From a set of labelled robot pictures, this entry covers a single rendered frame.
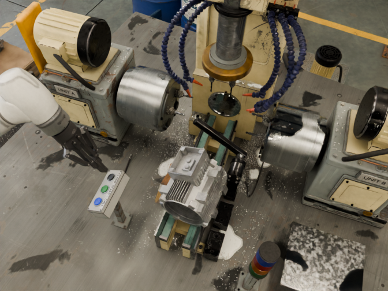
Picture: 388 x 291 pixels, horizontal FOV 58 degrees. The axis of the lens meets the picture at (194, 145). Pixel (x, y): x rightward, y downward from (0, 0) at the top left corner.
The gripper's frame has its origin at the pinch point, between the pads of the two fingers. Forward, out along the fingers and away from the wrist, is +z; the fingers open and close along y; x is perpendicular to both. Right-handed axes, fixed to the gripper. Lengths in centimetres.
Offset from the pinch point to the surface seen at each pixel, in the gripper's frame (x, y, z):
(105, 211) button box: -3.5, -12.3, 9.7
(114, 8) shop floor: 161, 219, 46
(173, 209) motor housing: -16.0, 0.1, 28.1
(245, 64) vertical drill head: -43, 44, -1
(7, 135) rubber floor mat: 166, 50, 42
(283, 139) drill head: -52, 33, 27
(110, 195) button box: -3.5, -6.9, 8.2
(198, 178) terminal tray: -29.2, 7.6, 17.3
